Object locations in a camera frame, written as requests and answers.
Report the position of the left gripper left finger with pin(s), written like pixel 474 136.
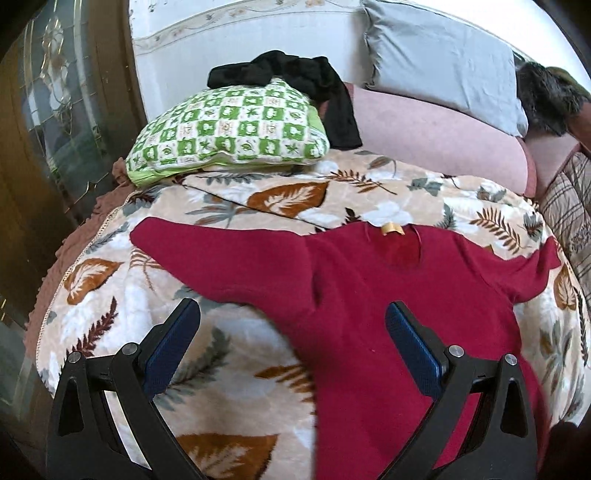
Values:
pixel 83 441

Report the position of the green white checkered pillow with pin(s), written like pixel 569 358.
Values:
pixel 234 126

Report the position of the plaid brown quilt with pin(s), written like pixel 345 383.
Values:
pixel 565 207

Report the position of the wooden glass wardrobe door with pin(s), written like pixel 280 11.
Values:
pixel 70 107

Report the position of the white ornate headboard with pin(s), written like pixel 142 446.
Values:
pixel 176 43

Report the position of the pink quilted bedding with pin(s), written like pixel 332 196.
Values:
pixel 446 141

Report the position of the grey pillow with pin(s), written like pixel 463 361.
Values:
pixel 425 55

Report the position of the dark fur garment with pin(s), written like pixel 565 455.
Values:
pixel 550 96

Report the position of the leaf pattern beige blanket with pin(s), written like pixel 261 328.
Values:
pixel 292 373

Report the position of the black garment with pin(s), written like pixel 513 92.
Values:
pixel 313 77

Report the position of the red knit sweater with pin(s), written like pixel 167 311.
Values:
pixel 328 293

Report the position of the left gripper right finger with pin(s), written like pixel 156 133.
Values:
pixel 501 441

